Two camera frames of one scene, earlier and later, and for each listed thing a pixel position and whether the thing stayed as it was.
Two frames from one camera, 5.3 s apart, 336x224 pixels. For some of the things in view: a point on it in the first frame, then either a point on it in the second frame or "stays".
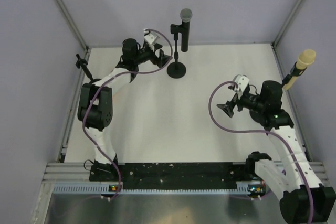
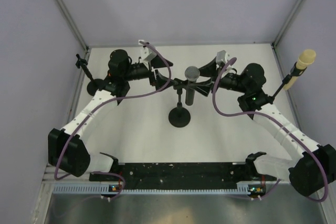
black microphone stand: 176,69 to 179,117
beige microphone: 306,58 stays
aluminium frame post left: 67,10 stays
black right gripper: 228,107 to 209,70
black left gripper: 162,59 to 160,81
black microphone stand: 83,64 stays
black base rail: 174,173 stays
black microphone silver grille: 186,16 to 192,74
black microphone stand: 294,73 stays
